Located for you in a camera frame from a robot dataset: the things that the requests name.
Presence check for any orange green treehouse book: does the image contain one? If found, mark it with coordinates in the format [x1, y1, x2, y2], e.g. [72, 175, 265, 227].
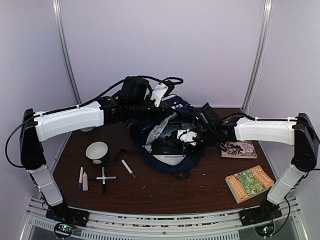
[225, 165, 275, 204]

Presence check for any aluminium left corner post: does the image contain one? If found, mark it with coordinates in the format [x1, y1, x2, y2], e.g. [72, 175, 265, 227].
[52, 0, 82, 105]

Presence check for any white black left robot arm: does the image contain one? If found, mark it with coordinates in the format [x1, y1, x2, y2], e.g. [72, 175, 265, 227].
[19, 75, 175, 223]

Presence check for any pink illustrated paperback book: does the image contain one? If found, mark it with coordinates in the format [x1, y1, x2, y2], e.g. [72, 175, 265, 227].
[221, 140, 258, 159]

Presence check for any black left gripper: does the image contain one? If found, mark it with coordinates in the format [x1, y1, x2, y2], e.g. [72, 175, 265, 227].
[128, 94, 174, 125]

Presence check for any white scalloped ceramic dish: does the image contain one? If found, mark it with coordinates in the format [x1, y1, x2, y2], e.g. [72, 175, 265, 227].
[80, 126, 95, 133]

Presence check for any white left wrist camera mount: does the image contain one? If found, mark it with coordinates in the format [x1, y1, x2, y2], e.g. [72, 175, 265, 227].
[150, 83, 168, 108]

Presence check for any blue white marker horizontal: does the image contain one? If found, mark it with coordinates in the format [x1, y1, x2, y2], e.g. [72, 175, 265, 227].
[88, 176, 118, 181]

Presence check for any dark blue-grey paperback book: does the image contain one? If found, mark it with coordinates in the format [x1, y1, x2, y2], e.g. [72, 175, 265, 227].
[151, 122, 183, 155]

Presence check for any white marker red cap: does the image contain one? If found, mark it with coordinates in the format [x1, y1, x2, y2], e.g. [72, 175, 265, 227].
[121, 159, 136, 179]

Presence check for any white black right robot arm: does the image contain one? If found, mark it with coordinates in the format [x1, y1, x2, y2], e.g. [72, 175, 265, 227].
[177, 105, 320, 226]

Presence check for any pink white correction stick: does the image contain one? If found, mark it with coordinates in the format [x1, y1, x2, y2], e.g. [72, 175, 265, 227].
[82, 172, 89, 192]

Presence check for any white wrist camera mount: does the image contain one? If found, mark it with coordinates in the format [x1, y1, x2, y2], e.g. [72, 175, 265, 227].
[176, 128, 198, 146]
[150, 83, 168, 108]

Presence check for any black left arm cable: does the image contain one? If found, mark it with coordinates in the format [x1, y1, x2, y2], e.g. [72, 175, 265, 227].
[4, 74, 185, 168]

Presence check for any aluminium right corner post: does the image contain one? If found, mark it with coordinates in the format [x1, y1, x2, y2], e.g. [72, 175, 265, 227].
[241, 0, 274, 113]

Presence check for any white marker blue cap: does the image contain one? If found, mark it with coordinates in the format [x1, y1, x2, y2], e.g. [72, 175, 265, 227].
[78, 166, 84, 190]

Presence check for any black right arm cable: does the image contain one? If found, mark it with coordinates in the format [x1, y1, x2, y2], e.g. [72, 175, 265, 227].
[239, 194, 294, 231]

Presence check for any navy blue student backpack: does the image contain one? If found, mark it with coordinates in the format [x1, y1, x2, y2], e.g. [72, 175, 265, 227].
[128, 94, 201, 180]

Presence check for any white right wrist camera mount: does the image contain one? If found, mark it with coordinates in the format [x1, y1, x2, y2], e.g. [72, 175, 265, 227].
[176, 128, 198, 146]

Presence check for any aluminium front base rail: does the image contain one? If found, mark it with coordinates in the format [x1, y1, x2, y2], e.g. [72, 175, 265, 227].
[19, 196, 310, 240]

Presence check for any black white marker vertical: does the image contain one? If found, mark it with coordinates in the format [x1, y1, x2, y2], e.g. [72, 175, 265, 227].
[102, 166, 106, 194]

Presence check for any aluminium corner post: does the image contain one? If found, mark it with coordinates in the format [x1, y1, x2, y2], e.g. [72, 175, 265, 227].
[52, 0, 82, 105]
[241, 0, 274, 113]

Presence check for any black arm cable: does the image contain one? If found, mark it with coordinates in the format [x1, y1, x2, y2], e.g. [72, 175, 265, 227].
[239, 194, 294, 231]
[4, 74, 185, 168]

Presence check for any white bowl teal outside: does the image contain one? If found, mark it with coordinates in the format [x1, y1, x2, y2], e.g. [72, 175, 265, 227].
[85, 141, 109, 165]

